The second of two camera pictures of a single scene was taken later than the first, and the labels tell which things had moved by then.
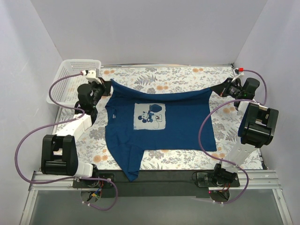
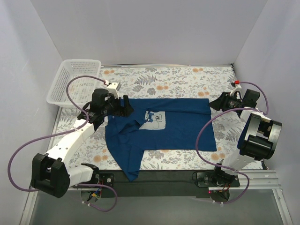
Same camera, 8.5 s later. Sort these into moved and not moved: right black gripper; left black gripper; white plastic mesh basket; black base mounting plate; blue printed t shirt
Moved: blue printed t shirt; right black gripper; left black gripper
Not moved: black base mounting plate; white plastic mesh basket
